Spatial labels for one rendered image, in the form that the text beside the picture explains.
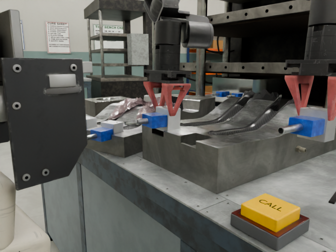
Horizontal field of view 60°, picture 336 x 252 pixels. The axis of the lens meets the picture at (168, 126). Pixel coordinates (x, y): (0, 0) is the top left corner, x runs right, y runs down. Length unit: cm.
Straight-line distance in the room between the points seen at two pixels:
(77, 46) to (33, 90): 742
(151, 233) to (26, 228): 36
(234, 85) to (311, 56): 102
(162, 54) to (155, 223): 40
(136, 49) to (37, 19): 339
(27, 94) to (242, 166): 40
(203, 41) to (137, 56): 430
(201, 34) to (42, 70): 38
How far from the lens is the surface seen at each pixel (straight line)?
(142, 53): 499
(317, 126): 54
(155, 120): 64
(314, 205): 57
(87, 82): 459
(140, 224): 81
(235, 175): 59
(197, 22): 69
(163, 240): 73
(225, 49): 243
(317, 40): 55
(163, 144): 66
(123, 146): 75
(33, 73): 39
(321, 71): 53
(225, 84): 159
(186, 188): 58
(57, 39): 773
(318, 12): 55
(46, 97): 40
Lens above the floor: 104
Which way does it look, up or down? 12 degrees down
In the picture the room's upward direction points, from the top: straight up
